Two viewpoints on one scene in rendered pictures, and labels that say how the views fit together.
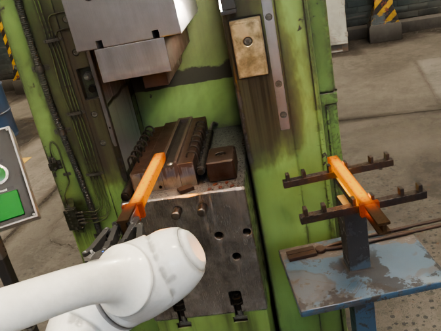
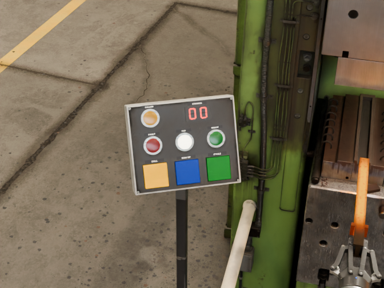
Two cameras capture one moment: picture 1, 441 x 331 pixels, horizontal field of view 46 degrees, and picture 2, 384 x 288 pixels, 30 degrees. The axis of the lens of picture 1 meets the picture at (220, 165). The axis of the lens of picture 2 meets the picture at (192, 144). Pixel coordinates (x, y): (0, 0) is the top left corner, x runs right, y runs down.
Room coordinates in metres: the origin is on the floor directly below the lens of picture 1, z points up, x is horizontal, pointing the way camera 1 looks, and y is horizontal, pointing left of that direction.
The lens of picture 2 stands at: (-0.42, 0.55, 2.39)
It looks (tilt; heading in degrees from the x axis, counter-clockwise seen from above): 36 degrees down; 5
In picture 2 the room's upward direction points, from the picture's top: 1 degrees clockwise
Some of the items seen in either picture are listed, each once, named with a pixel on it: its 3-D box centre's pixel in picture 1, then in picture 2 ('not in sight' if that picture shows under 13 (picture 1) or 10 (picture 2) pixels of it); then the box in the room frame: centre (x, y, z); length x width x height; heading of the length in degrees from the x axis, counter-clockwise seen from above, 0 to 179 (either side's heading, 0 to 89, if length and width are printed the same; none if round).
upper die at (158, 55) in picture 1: (147, 45); (372, 42); (1.67, 0.15, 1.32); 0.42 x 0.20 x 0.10; 172
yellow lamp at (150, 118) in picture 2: not in sight; (150, 118); (1.39, 0.83, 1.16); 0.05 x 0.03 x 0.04; 82
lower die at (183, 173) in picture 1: (172, 150); (356, 134); (1.67, 0.15, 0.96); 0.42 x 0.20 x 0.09; 172
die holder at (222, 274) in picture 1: (204, 214); (361, 194); (1.67, 0.09, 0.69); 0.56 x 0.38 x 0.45; 172
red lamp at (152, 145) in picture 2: not in sight; (152, 145); (1.35, 0.82, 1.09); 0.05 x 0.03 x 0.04; 82
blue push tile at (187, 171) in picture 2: not in sight; (187, 171); (1.34, 0.71, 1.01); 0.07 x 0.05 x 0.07; 107
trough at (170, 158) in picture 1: (177, 139); (365, 127); (1.66, 0.12, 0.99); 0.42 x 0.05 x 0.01; 172
